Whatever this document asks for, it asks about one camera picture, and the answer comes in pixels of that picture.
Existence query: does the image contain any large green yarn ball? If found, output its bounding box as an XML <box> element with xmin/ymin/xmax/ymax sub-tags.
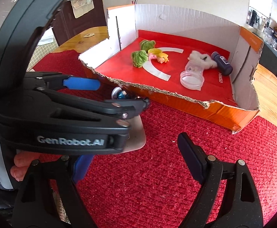
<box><xmin>131</xmin><ymin>50</ymin><xmax>148</xmax><ymax>68</ymax></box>

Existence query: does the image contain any red knitted table cloth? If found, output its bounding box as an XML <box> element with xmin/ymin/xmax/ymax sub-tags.
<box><xmin>31</xmin><ymin>49</ymin><xmax>277</xmax><ymax>228</ymax></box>

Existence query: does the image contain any white cotton fluff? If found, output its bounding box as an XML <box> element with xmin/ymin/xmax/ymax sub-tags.
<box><xmin>188</xmin><ymin>51</ymin><xmax>217</xmax><ymax>70</ymax></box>

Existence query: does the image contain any beige hanging organizer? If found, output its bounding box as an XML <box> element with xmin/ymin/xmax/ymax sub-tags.
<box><xmin>71</xmin><ymin>0</ymin><xmax>94</xmax><ymax>19</ymax></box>

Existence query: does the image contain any taupe eye shadow case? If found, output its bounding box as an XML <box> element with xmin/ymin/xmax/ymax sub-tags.
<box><xmin>114</xmin><ymin>115</ymin><xmax>146</xmax><ymax>154</ymax></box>

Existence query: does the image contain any blonde pink doll figurine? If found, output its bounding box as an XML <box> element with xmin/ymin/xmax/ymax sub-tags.
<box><xmin>149</xmin><ymin>52</ymin><xmax>169</xmax><ymax>63</ymax></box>

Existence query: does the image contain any clear pink round lid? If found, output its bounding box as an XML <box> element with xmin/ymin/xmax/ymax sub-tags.
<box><xmin>180</xmin><ymin>70</ymin><xmax>204</xmax><ymax>91</ymax></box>

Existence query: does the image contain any person's left hand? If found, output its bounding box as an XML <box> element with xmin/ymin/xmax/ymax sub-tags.
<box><xmin>10</xmin><ymin>151</ymin><xmax>41</xmax><ymax>182</ymax></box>

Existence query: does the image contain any dark purple bottle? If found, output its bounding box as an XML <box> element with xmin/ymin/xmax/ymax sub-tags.
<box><xmin>211</xmin><ymin>51</ymin><xmax>233</xmax><ymax>76</ymax></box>

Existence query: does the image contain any orange white cardboard box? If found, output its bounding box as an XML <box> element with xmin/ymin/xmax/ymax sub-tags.
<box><xmin>79</xmin><ymin>4</ymin><xmax>264</xmax><ymax>132</ymax></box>

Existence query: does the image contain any wall mirror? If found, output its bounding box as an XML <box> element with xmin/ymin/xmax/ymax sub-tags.
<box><xmin>247</xmin><ymin>0</ymin><xmax>273</xmax><ymax>31</ymax></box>

